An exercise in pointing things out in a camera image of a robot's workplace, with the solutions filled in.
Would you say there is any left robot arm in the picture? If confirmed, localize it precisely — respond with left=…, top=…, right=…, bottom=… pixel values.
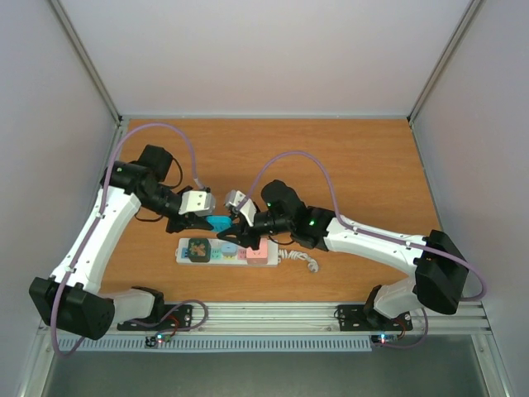
left=29, top=145, right=216, bottom=340

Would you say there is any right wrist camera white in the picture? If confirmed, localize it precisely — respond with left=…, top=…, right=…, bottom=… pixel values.
left=224, top=189, right=258, bottom=227

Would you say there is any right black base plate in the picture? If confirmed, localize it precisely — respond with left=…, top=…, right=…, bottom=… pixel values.
left=334, top=304, right=413, bottom=332

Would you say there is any light blue small charger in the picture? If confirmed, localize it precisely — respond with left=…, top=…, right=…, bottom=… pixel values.
left=221, top=242, right=238, bottom=257

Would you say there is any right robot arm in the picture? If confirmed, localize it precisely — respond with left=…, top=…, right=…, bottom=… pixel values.
left=217, top=179, right=469, bottom=328

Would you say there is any white power strip cord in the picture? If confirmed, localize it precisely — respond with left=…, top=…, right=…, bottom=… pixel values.
left=277, top=248, right=320, bottom=274

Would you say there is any left controller board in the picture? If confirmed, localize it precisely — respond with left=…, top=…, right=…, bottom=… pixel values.
left=145, top=333, right=173, bottom=348

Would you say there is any dark green cube adapter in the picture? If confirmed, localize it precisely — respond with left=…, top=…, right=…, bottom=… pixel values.
left=187, top=238, right=212, bottom=263

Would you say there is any blue round adapter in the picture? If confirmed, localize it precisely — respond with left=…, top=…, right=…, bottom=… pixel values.
left=206, top=215, right=232, bottom=233

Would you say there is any right controller board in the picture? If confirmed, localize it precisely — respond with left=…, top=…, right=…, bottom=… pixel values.
left=371, top=332, right=400, bottom=345

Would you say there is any pink cube adapter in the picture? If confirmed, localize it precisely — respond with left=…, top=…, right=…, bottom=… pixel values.
left=245, top=239, right=269, bottom=265

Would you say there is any controller board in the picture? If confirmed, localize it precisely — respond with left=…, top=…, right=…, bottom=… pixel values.
left=371, top=332, right=400, bottom=345
left=145, top=333, right=173, bottom=348

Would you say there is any grey slotted cable duct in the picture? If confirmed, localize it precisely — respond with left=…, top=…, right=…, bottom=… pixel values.
left=78, top=335, right=372, bottom=353

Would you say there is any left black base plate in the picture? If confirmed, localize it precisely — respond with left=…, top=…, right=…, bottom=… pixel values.
left=117, top=304, right=193, bottom=332

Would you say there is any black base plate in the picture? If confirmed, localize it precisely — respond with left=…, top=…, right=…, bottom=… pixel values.
left=117, top=304, right=193, bottom=332
left=334, top=304, right=413, bottom=332

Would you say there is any white power strip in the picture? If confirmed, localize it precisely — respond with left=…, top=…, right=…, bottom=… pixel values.
left=174, top=237, right=279, bottom=268

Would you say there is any aluminium front rail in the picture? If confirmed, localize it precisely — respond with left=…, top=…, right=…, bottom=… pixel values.
left=37, top=300, right=493, bottom=336

